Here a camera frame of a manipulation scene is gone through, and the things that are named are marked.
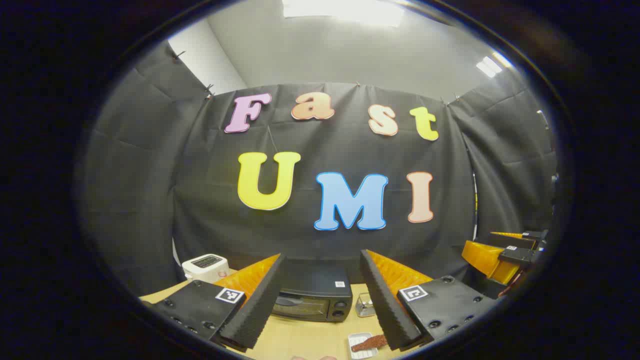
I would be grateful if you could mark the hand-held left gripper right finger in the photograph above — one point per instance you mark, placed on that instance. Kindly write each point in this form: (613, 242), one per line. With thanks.
(385, 305)

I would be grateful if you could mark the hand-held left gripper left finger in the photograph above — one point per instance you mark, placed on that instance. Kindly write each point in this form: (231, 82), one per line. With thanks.
(260, 305)

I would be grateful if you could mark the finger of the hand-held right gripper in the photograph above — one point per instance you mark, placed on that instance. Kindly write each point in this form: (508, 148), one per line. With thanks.
(487, 257)
(530, 237)

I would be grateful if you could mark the red-brown meat piece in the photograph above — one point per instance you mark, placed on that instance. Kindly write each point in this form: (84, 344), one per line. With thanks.
(369, 343)

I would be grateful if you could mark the black electric oven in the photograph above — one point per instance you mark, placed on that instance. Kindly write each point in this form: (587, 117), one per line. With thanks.
(315, 300)

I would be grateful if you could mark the white ribbed tray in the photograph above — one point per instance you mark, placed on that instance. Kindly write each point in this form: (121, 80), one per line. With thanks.
(359, 352)

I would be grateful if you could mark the white toaster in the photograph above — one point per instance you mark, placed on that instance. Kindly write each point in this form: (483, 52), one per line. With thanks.
(204, 267)

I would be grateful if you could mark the black backdrop cloth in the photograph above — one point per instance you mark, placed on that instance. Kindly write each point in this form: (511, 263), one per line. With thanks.
(325, 145)

